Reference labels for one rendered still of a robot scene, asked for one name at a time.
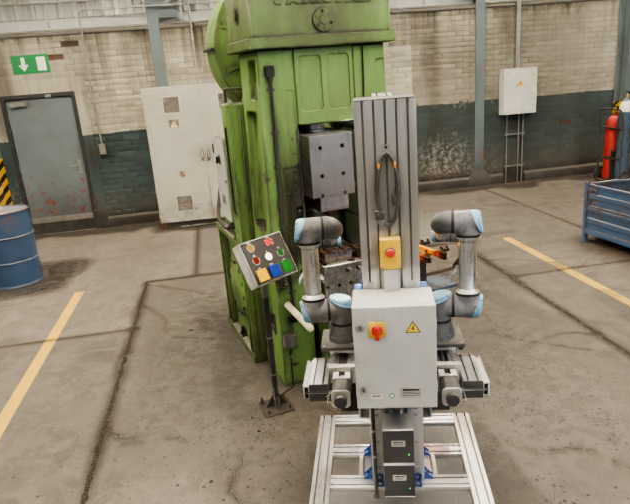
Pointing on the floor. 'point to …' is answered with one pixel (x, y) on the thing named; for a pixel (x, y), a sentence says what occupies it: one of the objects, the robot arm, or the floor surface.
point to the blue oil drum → (9, 247)
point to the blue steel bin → (619, 212)
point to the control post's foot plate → (276, 406)
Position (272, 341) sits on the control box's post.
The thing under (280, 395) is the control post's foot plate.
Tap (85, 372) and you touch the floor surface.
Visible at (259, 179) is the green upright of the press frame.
